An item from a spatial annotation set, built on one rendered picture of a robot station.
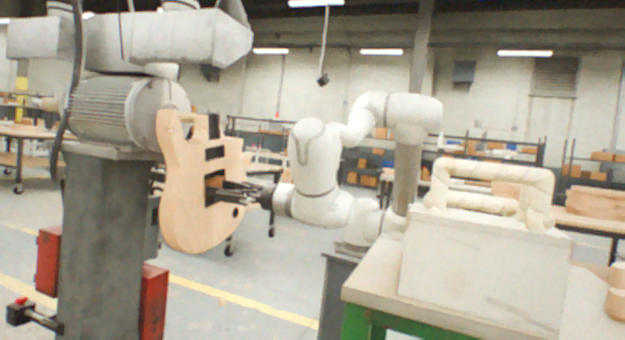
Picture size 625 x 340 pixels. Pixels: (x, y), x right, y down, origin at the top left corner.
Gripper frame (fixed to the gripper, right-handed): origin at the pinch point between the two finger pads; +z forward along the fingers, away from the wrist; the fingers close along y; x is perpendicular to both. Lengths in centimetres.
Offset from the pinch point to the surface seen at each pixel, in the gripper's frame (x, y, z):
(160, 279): -49, 14, 40
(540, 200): 12, -12, -77
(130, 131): 14.5, -3.2, 30.0
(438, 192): 11, -12, -60
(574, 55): 186, 1143, -413
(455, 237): 4, -14, -64
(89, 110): 20, -3, 49
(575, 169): -131, 972, -416
